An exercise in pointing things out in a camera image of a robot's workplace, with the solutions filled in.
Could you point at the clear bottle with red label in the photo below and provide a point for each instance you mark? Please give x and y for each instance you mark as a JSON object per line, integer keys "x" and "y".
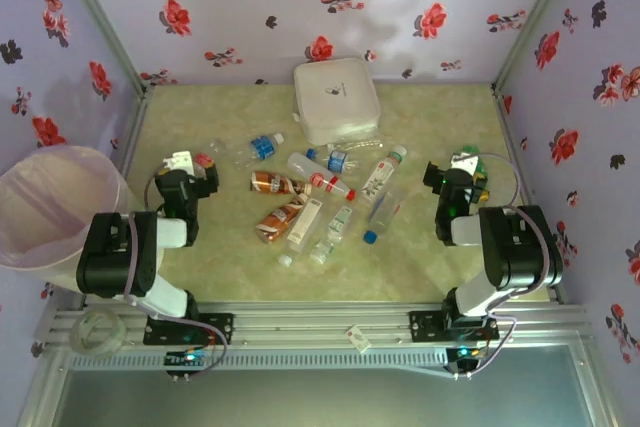
{"x": 202, "y": 161}

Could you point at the bottle white green leaf label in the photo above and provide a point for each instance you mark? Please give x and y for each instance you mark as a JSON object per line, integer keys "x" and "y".
{"x": 382, "y": 174}

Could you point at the clear bottle blue label white cap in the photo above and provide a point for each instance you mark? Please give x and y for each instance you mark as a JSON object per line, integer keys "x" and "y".
{"x": 262, "y": 147}

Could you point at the clear bottle with blue cap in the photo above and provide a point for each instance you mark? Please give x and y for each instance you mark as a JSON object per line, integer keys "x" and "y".
{"x": 385, "y": 214}

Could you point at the brown label plastic bottle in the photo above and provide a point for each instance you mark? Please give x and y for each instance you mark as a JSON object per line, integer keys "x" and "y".
{"x": 277, "y": 219}
{"x": 272, "y": 182}

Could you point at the clear ribbed unlabelled bottle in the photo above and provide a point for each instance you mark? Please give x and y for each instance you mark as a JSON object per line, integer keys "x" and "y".
{"x": 360, "y": 144}

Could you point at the clear bottle long white label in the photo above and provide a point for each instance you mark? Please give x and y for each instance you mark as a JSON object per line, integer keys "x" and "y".
{"x": 305, "y": 224}

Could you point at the small clear bottle green label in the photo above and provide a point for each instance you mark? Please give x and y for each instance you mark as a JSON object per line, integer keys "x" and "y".
{"x": 337, "y": 224}

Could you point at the white bin with lilac liner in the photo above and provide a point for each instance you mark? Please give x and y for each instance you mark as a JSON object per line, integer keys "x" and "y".
{"x": 45, "y": 197}

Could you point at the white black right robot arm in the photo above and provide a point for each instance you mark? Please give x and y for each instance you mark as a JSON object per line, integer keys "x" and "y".
{"x": 520, "y": 247}

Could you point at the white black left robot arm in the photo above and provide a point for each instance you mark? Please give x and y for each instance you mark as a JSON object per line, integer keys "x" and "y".
{"x": 115, "y": 257}

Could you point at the white bottle red label red cap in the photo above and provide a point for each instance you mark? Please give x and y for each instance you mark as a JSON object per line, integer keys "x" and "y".
{"x": 317, "y": 179}

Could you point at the white zipped storage case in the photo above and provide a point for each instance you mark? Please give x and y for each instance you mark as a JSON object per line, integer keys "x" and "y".
{"x": 335, "y": 97}

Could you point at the small circuit board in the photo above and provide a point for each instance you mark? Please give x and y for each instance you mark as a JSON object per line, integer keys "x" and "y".
{"x": 462, "y": 353}
{"x": 187, "y": 358}

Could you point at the white paper tag red mark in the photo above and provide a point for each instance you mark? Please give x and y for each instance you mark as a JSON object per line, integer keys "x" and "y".
{"x": 359, "y": 339}

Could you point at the clear tape roll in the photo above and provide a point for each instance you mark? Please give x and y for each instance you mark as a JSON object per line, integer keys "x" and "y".
{"x": 74, "y": 332}

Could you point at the grey metal panel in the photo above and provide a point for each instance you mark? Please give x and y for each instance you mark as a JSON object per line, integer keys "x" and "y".
{"x": 320, "y": 397}

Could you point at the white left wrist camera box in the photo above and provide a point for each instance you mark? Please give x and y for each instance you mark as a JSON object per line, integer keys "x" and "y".
{"x": 179, "y": 161}

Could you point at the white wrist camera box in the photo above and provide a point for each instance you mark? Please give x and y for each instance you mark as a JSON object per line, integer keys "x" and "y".
{"x": 465, "y": 163}
{"x": 179, "y": 161}

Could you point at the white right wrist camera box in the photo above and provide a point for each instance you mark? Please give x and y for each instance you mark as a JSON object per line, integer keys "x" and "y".
{"x": 465, "y": 163}

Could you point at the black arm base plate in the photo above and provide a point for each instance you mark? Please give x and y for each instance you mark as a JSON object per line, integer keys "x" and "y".
{"x": 220, "y": 329}
{"x": 425, "y": 327}

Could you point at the aluminium front rail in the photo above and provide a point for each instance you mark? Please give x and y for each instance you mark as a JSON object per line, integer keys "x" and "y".
{"x": 300, "y": 322}

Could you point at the aluminium corner post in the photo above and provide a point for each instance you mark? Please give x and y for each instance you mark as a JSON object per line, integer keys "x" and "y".
{"x": 539, "y": 12}
{"x": 96, "y": 12}

